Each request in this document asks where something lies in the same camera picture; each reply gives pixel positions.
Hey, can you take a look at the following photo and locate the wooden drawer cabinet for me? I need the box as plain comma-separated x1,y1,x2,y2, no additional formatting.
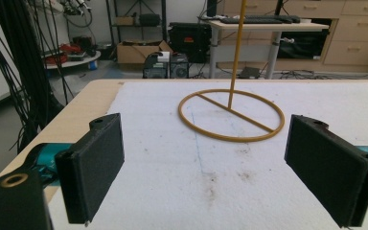
218,0,368,74

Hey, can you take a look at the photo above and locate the black equipment case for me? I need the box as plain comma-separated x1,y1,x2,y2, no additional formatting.
168,22,213,63

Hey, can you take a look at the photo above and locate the white foam mat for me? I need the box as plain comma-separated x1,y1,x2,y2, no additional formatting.
47,80,368,230

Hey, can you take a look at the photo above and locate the large cardboard box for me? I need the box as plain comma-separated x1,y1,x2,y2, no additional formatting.
116,39,173,65

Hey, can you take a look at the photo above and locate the round white cart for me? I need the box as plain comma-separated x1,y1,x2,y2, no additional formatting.
42,51,103,70

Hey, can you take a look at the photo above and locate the red cable coil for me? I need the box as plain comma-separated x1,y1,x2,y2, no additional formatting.
44,43,84,65

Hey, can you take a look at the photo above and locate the black keyboard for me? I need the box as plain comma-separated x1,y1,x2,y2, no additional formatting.
219,13,301,25

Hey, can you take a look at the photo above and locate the black metal shelf rack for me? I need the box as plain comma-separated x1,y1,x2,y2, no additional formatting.
105,0,168,60

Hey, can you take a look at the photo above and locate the small cardboard box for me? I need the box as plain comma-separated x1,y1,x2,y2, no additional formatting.
114,15,135,27

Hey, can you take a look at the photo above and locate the white desk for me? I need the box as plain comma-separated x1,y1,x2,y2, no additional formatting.
209,19,330,81

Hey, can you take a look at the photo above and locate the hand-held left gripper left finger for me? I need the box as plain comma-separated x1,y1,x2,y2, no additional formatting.
55,112,126,224

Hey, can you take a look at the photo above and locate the bundle of black cables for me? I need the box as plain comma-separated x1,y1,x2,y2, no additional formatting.
0,0,75,154

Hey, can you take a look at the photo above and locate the black computer tower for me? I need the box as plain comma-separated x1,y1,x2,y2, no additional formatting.
170,53,190,80
142,51,171,80

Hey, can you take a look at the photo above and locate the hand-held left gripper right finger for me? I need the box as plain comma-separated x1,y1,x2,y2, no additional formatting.
284,114,368,228

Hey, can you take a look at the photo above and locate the black bag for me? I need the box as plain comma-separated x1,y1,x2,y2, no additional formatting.
139,12,162,28

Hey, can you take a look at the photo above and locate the yellow ring-base stand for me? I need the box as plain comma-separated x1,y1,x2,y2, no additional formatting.
177,0,286,144

